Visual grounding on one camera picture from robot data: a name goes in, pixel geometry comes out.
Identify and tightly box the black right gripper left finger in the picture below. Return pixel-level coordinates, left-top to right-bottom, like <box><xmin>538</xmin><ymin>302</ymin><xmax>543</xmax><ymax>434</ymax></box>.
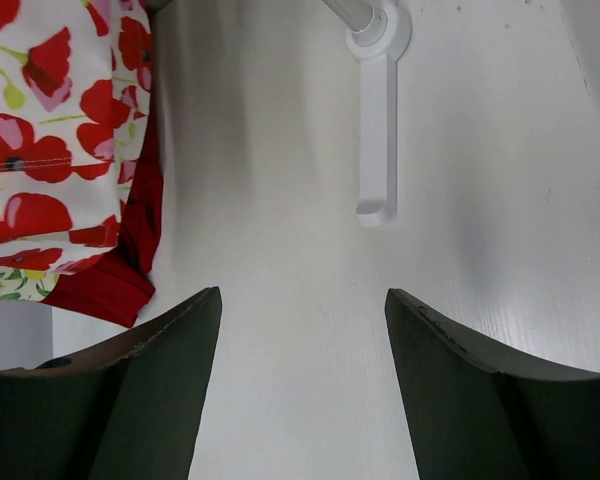
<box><xmin>0</xmin><ymin>287</ymin><xmax>222</xmax><ymax>479</ymax></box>

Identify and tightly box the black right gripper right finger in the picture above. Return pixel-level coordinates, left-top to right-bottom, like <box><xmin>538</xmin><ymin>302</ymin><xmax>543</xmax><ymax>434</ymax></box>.
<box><xmin>385</xmin><ymin>289</ymin><xmax>600</xmax><ymax>479</ymax></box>

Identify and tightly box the red poppy print skirt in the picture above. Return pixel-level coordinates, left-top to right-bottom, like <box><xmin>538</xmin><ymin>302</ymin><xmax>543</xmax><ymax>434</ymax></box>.
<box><xmin>0</xmin><ymin>1</ymin><xmax>153</xmax><ymax>274</ymax></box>

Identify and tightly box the red dress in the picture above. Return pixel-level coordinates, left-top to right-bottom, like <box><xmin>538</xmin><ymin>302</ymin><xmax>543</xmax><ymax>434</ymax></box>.
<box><xmin>43</xmin><ymin>111</ymin><xmax>164</xmax><ymax>328</ymax></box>

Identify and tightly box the lemon print garment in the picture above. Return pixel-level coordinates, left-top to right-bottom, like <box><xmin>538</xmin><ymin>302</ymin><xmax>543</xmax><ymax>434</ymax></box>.
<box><xmin>0</xmin><ymin>266</ymin><xmax>60</xmax><ymax>302</ymax></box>

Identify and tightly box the metal clothes rack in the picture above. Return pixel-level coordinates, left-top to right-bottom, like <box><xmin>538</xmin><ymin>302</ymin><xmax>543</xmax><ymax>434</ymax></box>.
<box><xmin>325</xmin><ymin>0</ymin><xmax>412</xmax><ymax>228</ymax></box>

